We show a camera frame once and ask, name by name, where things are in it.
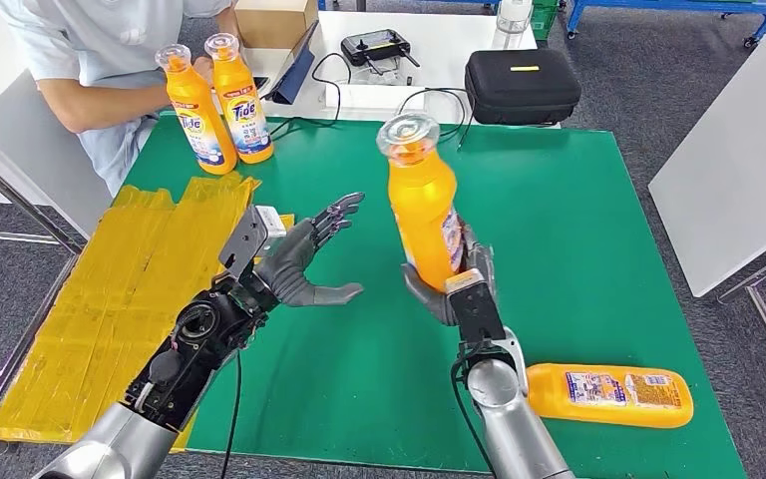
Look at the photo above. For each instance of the cardboard box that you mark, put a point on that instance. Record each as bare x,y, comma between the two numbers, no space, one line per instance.
274,23

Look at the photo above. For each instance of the clear plastic bottle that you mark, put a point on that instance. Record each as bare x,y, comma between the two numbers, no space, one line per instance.
512,18

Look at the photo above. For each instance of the green plastic crate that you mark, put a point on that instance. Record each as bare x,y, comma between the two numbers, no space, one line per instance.
544,20

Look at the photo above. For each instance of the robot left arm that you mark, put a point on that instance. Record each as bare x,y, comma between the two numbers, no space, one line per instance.
178,357

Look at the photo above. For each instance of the yellow taped mat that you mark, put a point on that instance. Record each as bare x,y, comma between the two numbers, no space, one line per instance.
105,297

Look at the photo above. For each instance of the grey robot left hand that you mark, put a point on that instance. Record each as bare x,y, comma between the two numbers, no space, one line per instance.
290,271

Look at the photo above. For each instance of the black remote controller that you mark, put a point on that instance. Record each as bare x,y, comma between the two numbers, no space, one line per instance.
375,46

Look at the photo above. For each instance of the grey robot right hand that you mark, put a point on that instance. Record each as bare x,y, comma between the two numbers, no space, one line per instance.
479,258

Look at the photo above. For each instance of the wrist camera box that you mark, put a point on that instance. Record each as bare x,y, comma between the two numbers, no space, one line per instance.
247,238
475,307

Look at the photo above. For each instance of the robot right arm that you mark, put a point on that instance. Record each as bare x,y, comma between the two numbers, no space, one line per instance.
508,410

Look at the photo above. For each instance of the small white table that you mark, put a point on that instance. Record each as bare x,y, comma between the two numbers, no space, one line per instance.
449,36

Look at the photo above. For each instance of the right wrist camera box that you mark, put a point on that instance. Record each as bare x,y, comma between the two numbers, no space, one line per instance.
475,307

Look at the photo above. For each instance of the grey metal frame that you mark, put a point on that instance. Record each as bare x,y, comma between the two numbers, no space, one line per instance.
9,195

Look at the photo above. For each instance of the orange detergent bottle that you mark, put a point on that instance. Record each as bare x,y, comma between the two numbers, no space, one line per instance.
191,99
555,393
234,86
422,205

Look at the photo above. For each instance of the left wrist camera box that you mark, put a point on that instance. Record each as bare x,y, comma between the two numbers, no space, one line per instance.
247,238

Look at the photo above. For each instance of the large white table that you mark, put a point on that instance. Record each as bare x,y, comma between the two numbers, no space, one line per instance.
740,168

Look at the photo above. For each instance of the white bench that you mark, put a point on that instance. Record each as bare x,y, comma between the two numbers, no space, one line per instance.
26,165

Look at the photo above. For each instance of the tablet in blue case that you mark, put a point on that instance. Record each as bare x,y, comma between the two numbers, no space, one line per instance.
296,74

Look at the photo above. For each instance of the black zip carry case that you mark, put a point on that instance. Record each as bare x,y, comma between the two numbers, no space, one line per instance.
522,89

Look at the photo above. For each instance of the person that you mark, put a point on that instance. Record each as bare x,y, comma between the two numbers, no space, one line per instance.
92,33

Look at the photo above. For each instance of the person's right hand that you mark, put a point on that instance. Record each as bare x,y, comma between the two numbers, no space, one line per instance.
204,69

